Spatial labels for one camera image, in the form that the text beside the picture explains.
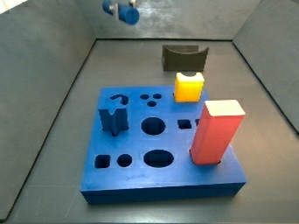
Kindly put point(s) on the black cradle stand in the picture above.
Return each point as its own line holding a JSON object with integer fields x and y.
{"x": 185, "y": 58}

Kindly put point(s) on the red rectangular block peg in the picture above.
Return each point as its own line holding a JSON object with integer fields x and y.
{"x": 219, "y": 122}

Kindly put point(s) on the blue round cylinder peg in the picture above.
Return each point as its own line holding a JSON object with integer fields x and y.
{"x": 129, "y": 14}

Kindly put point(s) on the yellow block peg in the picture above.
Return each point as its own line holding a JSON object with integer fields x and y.
{"x": 189, "y": 86}

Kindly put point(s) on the blue peg board base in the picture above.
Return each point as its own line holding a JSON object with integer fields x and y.
{"x": 145, "y": 164}

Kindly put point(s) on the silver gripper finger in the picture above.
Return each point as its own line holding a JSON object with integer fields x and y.
{"x": 114, "y": 8}
{"x": 133, "y": 3}

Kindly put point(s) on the blue star-shaped peg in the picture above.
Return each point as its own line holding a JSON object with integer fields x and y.
{"x": 114, "y": 122}

